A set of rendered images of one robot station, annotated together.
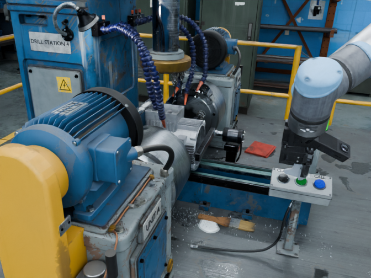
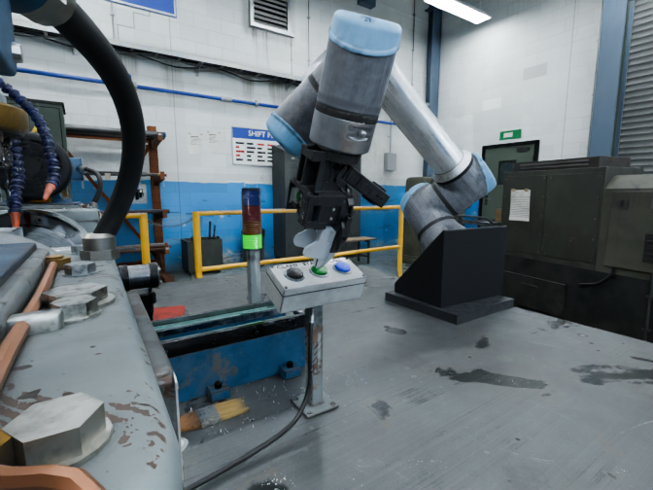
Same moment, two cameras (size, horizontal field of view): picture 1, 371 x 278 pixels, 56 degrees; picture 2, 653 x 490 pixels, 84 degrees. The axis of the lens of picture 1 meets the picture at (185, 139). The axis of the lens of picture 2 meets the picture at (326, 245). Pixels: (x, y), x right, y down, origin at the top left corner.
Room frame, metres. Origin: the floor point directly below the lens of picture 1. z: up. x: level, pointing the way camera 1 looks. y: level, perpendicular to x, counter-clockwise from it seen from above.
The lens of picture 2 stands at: (0.44, 0.13, 1.21)
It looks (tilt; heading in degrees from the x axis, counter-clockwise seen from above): 8 degrees down; 312
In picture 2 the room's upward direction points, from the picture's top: straight up
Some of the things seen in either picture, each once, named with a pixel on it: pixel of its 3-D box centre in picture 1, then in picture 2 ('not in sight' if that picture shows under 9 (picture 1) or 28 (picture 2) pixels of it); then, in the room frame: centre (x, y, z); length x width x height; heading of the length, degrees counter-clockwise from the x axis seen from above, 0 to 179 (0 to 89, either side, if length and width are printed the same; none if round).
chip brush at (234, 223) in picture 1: (226, 221); (190, 421); (1.01, -0.15, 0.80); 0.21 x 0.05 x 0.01; 74
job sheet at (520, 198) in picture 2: not in sight; (519, 204); (1.40, -3.80, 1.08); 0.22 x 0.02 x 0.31; 156
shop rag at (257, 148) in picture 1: (260, 149); (165, 313); (1.62, -0.38, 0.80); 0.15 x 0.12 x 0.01; 150
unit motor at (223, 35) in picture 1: (218, 69); (55, 208); (1.83, -0.16, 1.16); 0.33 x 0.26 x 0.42; 164
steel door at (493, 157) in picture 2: not in sight; (505, 193); (2.53, -7.40, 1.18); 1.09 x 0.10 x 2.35; 166
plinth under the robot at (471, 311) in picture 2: not in sight; (447, 298); (0.97, -1.13, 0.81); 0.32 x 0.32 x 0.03; 76
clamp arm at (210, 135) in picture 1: (206, 143); not in sight; (1.22, -0.08, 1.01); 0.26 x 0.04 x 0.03; 164
